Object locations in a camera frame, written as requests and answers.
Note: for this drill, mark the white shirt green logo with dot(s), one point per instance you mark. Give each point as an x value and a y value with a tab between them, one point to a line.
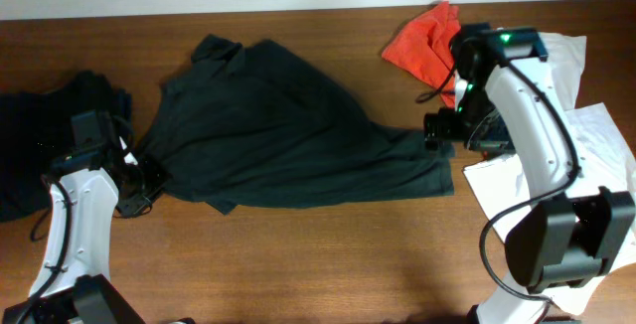
591	130

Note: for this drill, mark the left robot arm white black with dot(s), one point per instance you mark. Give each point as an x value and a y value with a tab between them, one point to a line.
96	180

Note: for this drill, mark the orange red shirt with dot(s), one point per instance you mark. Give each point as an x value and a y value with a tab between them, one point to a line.
422	48

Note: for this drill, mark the dark green polo shirt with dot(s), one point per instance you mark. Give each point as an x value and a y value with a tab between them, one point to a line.
258	126

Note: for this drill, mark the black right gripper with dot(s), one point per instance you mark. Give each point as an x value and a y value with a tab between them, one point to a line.
444	122

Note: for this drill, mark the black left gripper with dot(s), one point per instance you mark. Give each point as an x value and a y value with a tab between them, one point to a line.
136	206

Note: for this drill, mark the black folded clothes pile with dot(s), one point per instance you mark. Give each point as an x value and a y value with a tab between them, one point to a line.
36	128

